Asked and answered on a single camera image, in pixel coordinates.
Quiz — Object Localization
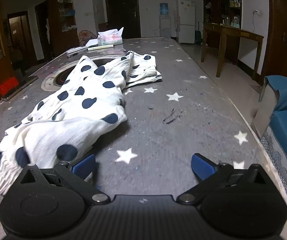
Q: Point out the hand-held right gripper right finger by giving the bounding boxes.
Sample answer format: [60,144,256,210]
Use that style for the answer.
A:
[176,153,269,205]

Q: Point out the dark wooden door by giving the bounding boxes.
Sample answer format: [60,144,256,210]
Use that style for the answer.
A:
[104,0,142,39]

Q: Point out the white water dispenser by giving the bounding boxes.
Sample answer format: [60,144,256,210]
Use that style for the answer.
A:
[159,15,172,38]

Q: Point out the pink floor fan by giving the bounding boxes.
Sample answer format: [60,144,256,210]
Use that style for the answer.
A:
[78,29,97,48]

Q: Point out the pale yellow marker pen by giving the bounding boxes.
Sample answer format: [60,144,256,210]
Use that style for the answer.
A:
[87,44,115,52]

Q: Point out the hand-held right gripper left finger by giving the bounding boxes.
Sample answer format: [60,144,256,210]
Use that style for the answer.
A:
[16,154,110,205]

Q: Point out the wooden side table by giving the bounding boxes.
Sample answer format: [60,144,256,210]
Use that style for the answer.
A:
[200,22,264,80]

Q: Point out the white remote control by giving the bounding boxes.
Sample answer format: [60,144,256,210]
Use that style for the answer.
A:
[66,47,89,55]

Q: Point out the white refrigerator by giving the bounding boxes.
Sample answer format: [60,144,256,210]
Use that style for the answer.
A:
[176,0,196,44]

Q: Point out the white navy polka dot pants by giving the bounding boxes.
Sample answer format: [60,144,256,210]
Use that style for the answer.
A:
[0,51,163,197]

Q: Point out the round black induction cooker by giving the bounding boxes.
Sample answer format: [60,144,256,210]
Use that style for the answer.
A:
[41,55,124,92]

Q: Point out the pink tissue box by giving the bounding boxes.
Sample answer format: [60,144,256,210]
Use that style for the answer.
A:
[98,27,124,47]

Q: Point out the dark wooden shelf cabinet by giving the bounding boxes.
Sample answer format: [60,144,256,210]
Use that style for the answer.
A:
[203,0,242,48]

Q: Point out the narrow wooden shelf unit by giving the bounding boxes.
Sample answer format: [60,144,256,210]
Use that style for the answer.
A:
[49,0,77,55]

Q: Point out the red plastic stool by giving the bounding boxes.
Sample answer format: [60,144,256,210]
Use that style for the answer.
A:
[0,77,19,94]

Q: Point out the grey star-print table cover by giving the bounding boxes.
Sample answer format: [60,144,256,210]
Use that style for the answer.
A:
[0,37,284,240]

